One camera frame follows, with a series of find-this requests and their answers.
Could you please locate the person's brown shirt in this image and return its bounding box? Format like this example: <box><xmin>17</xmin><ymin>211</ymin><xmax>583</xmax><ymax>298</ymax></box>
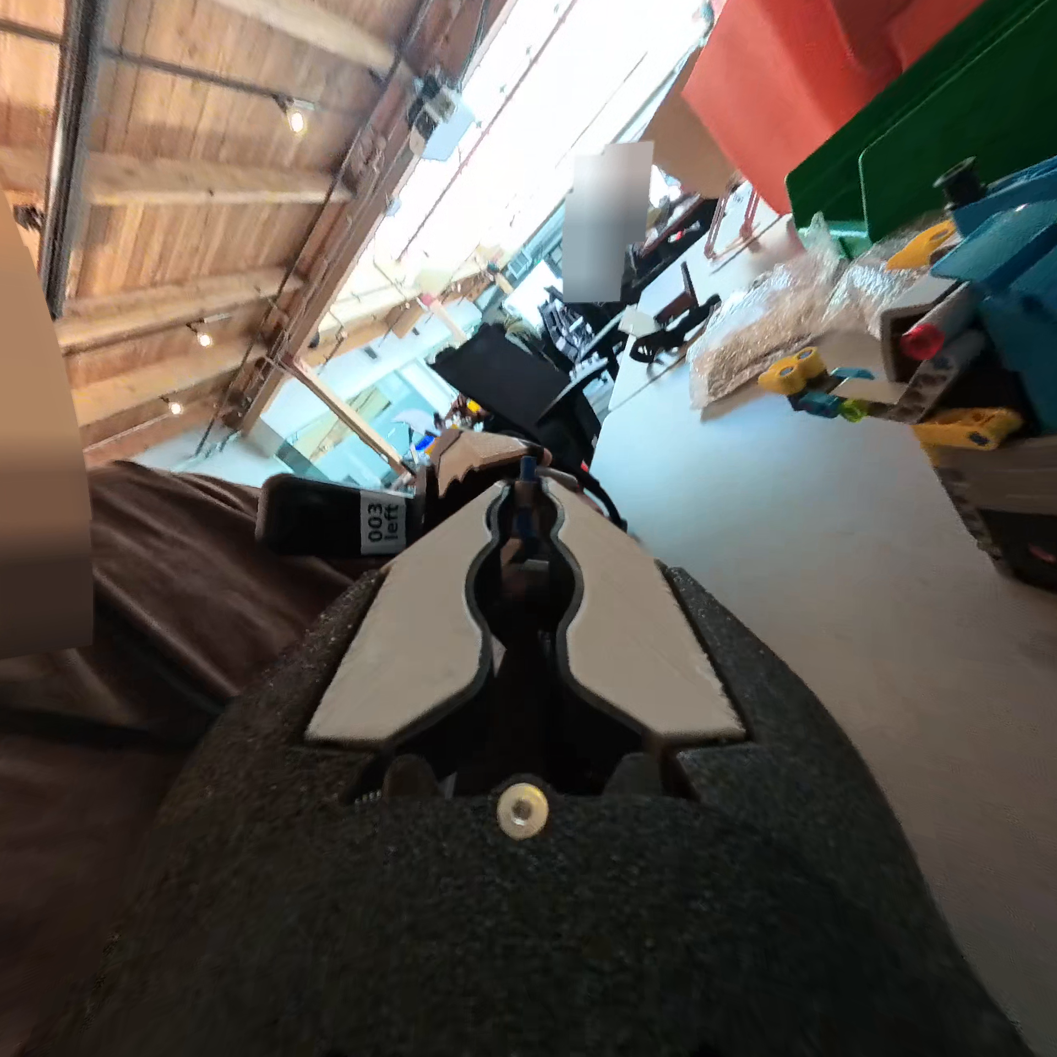
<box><xmin>0</xmin><ymin>462</ymin><xmax>373</xmax><ymax>1057</ymax></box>

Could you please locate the black office chair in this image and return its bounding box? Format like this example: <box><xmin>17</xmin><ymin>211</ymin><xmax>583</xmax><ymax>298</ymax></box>
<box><xmin>429</xmin><ymin>326</ymin><xmax>618</xmax><ymax>477</ymax></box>

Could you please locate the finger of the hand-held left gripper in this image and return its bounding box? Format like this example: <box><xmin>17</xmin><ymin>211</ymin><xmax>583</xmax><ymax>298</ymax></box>
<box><xmin>433</xmin><ymin>429</ymin><xmax>546</xmax><ymax>498</ymax></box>

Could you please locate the toy brick robot model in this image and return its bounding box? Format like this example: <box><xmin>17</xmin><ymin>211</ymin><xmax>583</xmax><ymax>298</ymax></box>
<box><xmin>758</xmin><ymin>157</ymin><xmax>1057</xmax><ymax>591</ymax></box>

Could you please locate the black strap clip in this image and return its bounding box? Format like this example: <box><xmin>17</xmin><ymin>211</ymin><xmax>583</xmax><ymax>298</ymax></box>
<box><xmin>629</xmin><ymin>293</ymin><xmax>723</xmax><ymax>364</ymax></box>

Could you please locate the green storage bin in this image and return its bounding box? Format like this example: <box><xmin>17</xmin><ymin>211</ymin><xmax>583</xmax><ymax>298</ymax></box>
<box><xmin>784</xmin><ymin>0</ymin><xmax>1057</xmax><ymax>246</ymax></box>

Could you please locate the orange storage bin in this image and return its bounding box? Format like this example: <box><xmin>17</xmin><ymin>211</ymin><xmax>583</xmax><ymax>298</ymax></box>
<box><xmin>681</xmin><ymin>0</ymin><xmax>984</xmax><ymax>217</ymax></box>

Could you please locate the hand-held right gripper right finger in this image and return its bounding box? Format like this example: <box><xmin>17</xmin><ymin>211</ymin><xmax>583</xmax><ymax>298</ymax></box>
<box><xmin>539</xmin><ymin>480</ymin><xmax>748</xmax><ymax>750</ymax></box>

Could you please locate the white ceiling unit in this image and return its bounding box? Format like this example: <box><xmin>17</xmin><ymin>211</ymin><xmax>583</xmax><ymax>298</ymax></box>
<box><xmin>408</xmin><ymin>78</ymin><xmax>477</xmax><ymax>164</ymax></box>

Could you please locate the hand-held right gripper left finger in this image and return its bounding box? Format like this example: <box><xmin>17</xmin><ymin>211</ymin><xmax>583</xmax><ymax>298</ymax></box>
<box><xmin>306</xmin><ymin>481</ymin><xmax>508</xmax><ymax>753</ymax></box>

